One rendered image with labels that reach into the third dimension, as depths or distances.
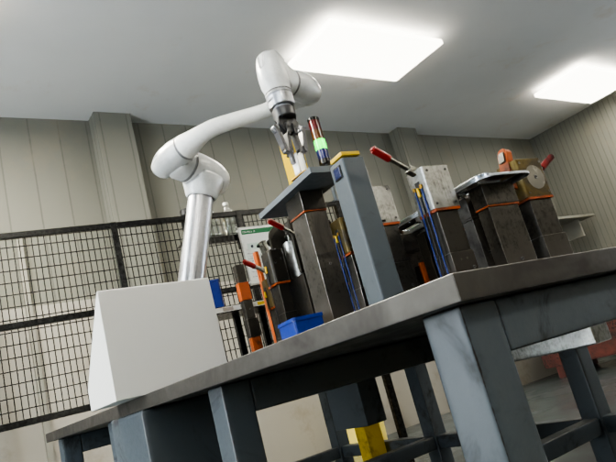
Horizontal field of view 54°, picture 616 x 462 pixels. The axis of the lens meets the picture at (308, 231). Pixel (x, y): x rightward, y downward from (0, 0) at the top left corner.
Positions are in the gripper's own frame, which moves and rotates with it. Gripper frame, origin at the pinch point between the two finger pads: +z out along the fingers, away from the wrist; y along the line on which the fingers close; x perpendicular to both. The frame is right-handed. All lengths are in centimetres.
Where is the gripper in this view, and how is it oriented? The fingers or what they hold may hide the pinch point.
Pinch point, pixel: (299, 164)
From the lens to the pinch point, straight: 197.0
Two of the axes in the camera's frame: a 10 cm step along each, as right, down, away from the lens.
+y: -8.0, 0.7, -6.0
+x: 5.4, -3.6, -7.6
